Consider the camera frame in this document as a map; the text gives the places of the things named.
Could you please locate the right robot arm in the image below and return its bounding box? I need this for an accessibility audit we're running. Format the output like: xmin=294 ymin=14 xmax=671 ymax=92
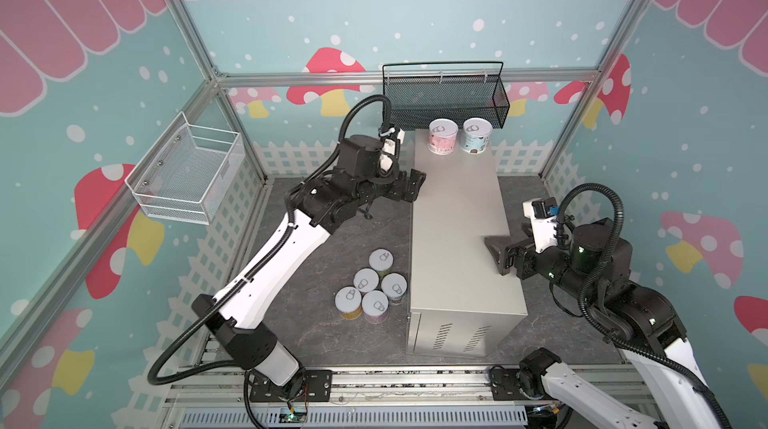
xmin=484 ymin=183 xmax=731 ymax=428

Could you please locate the can beside cabinet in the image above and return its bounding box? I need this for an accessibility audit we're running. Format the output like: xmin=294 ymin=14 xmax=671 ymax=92
xmin=381 ymin=273 xmax=408 ymax=305

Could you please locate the green circuit board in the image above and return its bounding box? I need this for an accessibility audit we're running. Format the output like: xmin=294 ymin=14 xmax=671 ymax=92
xmin=278 ymin=408 xmax=308 ymax=424

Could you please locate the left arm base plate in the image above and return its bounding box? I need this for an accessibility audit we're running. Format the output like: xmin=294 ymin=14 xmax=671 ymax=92
xmin=245 ymin=368 xmax=333 ymax=403

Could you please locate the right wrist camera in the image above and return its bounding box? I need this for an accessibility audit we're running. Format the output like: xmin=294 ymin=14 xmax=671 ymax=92
xmin=522 ymin=197 xmax=559 ymax=253

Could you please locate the pink label can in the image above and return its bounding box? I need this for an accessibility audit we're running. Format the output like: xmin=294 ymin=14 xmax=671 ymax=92
xmin=428 ymin=118 xmax=459 ymax=156

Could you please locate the black mesh wall basket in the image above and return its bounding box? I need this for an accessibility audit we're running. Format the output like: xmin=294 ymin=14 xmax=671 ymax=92
xmin=381 ymin=61 xmax=510 ymax=131

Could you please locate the yellow label can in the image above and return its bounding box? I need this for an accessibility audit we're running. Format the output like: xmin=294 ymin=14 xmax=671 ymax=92
xmin=334 ymin=286 xmax=362 ymax=320

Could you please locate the beige metal cabinet counter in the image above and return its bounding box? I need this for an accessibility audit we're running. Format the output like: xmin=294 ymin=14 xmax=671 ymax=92
xmin=406 ymin=130 xmax=528 ymax=358

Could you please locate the blue label can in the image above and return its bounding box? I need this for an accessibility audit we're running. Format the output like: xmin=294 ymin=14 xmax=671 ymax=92
xmin=460 ymin=118 xmax=493 ymax=154

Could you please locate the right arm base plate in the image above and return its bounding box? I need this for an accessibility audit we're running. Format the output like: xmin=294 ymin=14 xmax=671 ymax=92
xmin=488 ymin=365 xmax=562 ymax=403

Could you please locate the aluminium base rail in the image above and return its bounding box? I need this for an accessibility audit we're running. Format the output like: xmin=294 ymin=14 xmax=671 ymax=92
xmin=155 ymin=365 xmax=565 ymax=428

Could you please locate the pink front can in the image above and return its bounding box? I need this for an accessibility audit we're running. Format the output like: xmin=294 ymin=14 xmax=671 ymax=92
xmin=361 ymin=290 xmax=389 ymax=324

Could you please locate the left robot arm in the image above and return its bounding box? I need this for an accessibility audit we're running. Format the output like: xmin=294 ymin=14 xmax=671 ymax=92
xmin=147 ymin=95 xmax=426 ymax=387

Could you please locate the can under stacked can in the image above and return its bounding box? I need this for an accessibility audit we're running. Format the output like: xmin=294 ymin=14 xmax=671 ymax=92
xmin=353 ymin=268 xmax=380 ymax=295

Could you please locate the green label can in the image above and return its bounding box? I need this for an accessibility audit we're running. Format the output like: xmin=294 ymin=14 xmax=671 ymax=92
xmin=368 ymin=248 xmax=394 ymax=278

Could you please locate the white wire wall basket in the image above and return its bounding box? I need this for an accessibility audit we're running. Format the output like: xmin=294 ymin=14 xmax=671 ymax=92
xmin=125 ymin=113 xmax=245 ymax=225

